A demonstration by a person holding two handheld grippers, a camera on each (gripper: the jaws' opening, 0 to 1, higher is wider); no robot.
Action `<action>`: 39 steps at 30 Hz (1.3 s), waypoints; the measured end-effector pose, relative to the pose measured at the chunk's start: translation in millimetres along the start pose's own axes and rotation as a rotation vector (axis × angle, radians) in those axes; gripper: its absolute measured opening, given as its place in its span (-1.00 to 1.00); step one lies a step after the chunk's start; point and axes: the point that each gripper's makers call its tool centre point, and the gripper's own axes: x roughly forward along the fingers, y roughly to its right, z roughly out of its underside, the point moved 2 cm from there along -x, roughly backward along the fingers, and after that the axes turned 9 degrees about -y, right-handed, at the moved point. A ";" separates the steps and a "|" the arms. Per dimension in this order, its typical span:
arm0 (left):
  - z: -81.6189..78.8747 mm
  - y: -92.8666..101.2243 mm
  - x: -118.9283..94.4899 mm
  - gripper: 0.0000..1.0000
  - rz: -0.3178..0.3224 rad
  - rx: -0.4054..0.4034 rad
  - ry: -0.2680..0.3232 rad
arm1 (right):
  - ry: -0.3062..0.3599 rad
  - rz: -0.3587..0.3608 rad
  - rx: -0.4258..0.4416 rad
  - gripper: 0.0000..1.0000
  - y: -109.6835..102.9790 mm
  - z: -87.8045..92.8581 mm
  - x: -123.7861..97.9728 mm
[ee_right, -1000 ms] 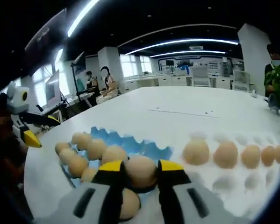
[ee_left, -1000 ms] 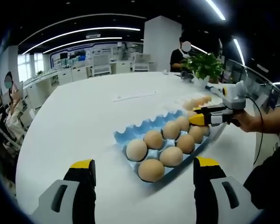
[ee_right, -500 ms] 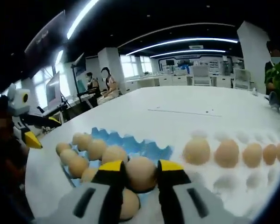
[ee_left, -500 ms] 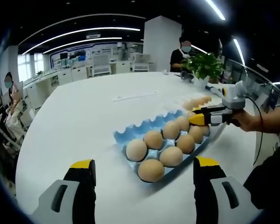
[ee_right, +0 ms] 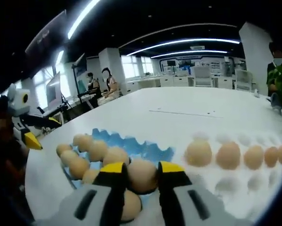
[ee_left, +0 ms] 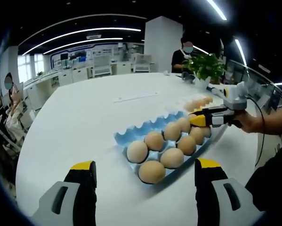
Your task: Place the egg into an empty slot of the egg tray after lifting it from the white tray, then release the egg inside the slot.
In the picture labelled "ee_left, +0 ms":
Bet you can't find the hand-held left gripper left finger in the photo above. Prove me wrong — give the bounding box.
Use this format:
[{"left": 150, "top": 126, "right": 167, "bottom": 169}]
[{"left": 32, "top": 160, "right": 98, "bottom": 226}]

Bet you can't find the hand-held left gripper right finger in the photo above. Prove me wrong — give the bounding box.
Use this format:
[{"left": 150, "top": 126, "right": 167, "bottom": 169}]
[{"left": 194, "top": 158, "right": 265, "bottom": 226}]

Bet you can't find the group of brown eggs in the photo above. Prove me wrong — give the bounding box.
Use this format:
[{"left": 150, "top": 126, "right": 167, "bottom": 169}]
[{"left": 183, "top": 96, "right": 214, "bottom": 111}]

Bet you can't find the blue egg tray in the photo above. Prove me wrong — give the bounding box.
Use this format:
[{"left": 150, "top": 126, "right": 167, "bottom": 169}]
[{"left": 114, "top": 111, "right": 213, "bottom": 186}]

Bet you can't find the white plastic egg holder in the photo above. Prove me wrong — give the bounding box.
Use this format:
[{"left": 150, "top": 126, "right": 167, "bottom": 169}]
[{"left": 164, "top": 93, "right": 217, "bottom": 113}]

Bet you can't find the person's right hand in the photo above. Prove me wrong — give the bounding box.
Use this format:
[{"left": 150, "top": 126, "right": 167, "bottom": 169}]
[{"left": 227, "top": 110, "right": 259, "bottom": 135}]

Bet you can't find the white and blue device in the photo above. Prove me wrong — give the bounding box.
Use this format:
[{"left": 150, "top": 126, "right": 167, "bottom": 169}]
[{"left": 206, "top": 86, "right": 225, "bottom": 97}]

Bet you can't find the dark grey device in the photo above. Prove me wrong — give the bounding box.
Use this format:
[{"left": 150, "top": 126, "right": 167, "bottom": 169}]
[{"left": 181, "top": 72, "right": 195, "bottom": 82}]

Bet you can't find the green potted plant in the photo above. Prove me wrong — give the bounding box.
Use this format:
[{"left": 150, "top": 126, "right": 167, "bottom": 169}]
[{"left": 182, "top": 53, "right": 227, "bottom": 89}]

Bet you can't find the long ceiling light strip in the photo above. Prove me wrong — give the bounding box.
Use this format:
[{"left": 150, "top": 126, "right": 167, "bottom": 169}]
[
  {"left": 22, "top": 27, "right": 142, "bottom": 57},
  {"left": 206, "top": 0, "right": 227, "bottom": 21},
  {"left": 234, "top": 39, "right": 248, "bottom": 67},
  {"left": 42, "top": 37, "right": 124, "bottom": 55}
]

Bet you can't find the white table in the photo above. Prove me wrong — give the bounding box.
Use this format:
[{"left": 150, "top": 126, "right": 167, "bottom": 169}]
[{"left": 15, "top": 72, "right": 264, "bottom": 226}]

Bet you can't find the person's black clothing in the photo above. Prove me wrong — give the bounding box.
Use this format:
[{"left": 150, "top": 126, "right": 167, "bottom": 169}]
[{"left": 245, "top": 138, "right": 282, "bottom": 211}]

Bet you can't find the white flat strip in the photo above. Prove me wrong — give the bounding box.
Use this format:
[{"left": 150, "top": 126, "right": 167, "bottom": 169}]
[{"left": 113, "top": 91, "right": 161, "bottom": 104}]

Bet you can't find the white mesh office chair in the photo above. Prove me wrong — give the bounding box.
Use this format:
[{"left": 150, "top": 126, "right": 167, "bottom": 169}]
[
  {"left": 92, "top": 55, "right": 112, "bottom": 77},
  {"left": 133, "top": 54, "right": 153, "bottom": 73}
]

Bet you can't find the white square pillar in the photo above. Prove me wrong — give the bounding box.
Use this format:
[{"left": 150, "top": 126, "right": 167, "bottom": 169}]
[{"left": 144, "top": 16, "right": 184, "bottom": 73}]

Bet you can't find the black office chair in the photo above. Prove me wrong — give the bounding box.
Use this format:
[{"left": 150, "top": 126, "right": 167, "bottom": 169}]
[{"left": 0, "top": 117, "right": 21, "bottom": 165}]

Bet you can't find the white cabinet row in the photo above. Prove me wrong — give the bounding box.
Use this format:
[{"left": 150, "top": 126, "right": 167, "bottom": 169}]
[{"left": 24, "top": 68, "right": 94, "bottom": 111}]

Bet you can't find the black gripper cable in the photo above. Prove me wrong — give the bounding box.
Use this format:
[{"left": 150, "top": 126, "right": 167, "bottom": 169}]
[{"left": 246, "top": 96, "right": 266, "bottom": 167}]

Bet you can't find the blue-framed wall display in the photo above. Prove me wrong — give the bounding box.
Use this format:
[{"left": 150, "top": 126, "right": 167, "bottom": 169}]
[{"left": 50, "top": 43, "right": 145, "bottom": 71}]

